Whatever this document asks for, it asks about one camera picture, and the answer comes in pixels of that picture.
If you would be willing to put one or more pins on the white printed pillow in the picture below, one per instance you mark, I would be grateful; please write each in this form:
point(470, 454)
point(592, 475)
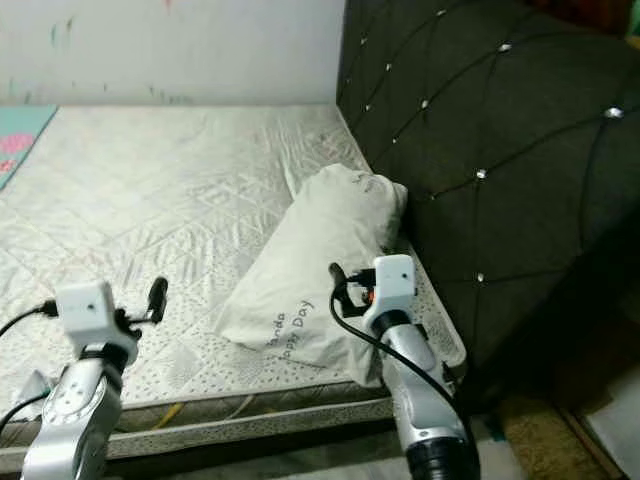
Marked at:
point(310, 255)

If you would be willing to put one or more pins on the white paper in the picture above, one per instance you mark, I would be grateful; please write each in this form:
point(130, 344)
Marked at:
point(35, 392)

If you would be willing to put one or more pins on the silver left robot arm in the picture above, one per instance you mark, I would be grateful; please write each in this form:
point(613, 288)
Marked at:
point(75, 425)

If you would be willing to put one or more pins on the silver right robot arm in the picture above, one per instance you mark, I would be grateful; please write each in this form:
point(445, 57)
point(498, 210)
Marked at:
point(420, 400)

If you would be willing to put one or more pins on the white quilted mattress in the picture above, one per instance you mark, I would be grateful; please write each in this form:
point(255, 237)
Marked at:
point(160, 200)

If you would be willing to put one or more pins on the teal blanket with colourful shapes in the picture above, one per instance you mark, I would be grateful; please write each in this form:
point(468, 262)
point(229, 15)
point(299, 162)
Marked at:
point(20, 135)

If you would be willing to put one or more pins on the dark tufted headboard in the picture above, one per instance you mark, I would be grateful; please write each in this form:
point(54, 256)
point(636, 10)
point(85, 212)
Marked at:
point(500, 100)

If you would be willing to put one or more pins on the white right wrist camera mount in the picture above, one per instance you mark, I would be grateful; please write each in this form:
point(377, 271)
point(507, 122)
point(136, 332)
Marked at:
point(395, 278)

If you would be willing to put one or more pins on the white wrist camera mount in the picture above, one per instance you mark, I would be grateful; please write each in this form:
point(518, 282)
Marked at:
point(395, 278)
point(85, 308)

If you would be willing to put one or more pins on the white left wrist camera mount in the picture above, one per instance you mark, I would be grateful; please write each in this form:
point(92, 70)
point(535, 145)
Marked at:
point(85, 308)

